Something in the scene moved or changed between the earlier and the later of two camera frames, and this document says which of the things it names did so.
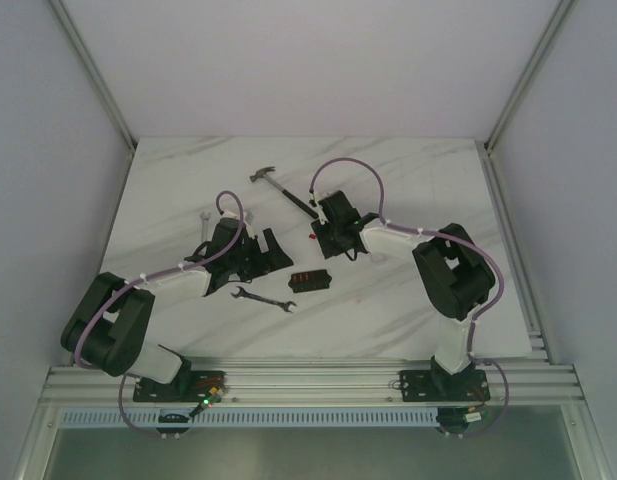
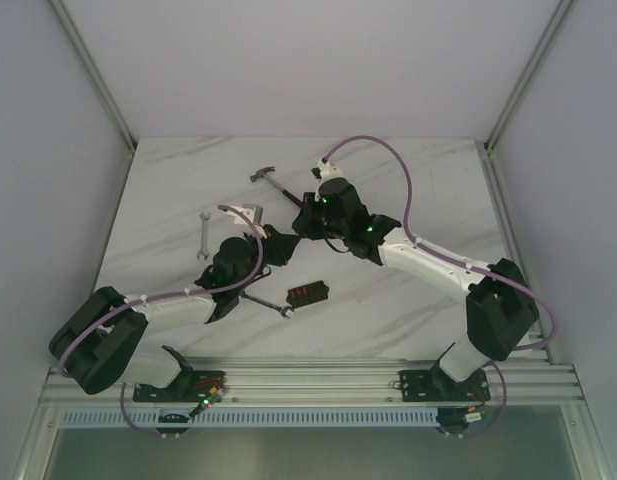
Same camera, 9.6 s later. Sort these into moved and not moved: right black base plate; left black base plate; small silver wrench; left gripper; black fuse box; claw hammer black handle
Moved: black fuse box; left gripper
Not moved: claw hammer black handle; right black base plate; small silver wrench; left black base plate
